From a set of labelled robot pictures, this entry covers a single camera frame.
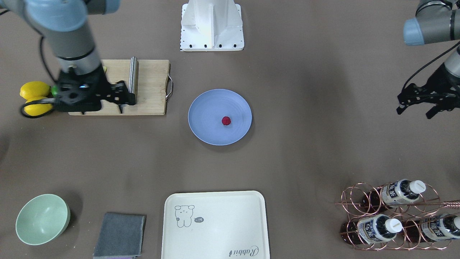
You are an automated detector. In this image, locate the red strawberry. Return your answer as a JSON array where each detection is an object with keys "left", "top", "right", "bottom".
[{"left": 221, "top": 116, "right": 231, "bottom": 125}]

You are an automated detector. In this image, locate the green lime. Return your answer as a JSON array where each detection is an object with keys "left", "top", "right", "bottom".
[{"left": 50, "top": 85, "right": 59, "bottom": 98}]

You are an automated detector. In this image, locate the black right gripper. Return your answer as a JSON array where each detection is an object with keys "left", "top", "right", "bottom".
[{"left": 53, "top": 66, "right": 136, "bottom": 115}]

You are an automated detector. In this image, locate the steel muddler black tip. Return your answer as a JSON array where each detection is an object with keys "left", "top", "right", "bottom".
[{"left": 128, "top": 56, "right": 139, "bottom": 95}]

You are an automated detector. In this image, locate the yellow lemon lower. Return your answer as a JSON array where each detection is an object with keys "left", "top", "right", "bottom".
[{"left": 24, "top": 96, "right": 53, "bottom": 116}]

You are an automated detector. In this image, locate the mint green bowl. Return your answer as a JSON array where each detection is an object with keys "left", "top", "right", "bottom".
[{"left": 15, "top": 194, "right": 71, "bottom": 246}]

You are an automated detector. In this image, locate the blue round plate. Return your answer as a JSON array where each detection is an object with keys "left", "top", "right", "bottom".
[{"left": 188, "top": 89, "right": 252, "bottom": 146}]

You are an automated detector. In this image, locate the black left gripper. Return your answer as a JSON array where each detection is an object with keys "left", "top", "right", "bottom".
[{"left": 396, "top": 64, "right": 459, "bottom": 119}]

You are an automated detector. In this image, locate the copper wire bottle rack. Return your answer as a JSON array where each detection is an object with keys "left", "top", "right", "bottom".
[{"left": 335, "top": 182, "right": 459, "bottom": 251}]

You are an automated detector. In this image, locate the dark drink bottle front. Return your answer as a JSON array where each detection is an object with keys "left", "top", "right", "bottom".
[{"left": 339, "top": 214, "right": 403, "bottom": 246}]

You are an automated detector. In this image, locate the cream rabbit tray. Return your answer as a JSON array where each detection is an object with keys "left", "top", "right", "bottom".
[{"left": 161, "top": 190, "right": 271, "bottom": 259}]

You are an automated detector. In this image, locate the grey folded cloth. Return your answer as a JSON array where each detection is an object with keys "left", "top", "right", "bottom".
[{"left": 93, "top": 213, "right": 145, "bottom": 259}]

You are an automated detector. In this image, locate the wooden cutting board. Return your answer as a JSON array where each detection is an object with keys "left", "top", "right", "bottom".
[{"left": 85, "top": 59, "right": 174, "bottom": 116}]

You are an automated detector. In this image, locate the yellow lemon upper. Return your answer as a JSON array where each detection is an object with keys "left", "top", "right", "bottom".
[{"left": 19, "top": 81, "right": 51, "bottom": 100}]

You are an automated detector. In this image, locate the yellow lemon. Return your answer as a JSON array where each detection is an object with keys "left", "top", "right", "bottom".
[
  {"left": 24, "top": 96, "right": 53, "bottom": 116},
  {"left": 19, "top": 81, "right": 51, "bottom": 100}
]

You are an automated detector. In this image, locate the dark drink bottle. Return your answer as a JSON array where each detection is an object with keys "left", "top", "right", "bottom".
[
  {"left": 361, "top": 179, "right": 427, "bottom": 213},
  {"left": 339, "top": 214, "right": 403, "bottom": 246},
  {"left": 404, "top": 214, "right": 460, "bottom": 243}
]

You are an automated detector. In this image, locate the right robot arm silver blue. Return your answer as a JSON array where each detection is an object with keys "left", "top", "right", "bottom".
[{"left": 1, "top": 0, "right": 244, "bottom": 118}]

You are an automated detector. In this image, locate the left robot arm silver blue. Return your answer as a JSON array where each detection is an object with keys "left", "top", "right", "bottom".
[{"left": 396, "top": 0, "right": 460, "bottom": 119}]

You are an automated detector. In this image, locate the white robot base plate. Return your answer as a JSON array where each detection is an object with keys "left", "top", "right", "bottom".
[{"left": 180, "top": 0, "right": 245, "bottom": 51}]

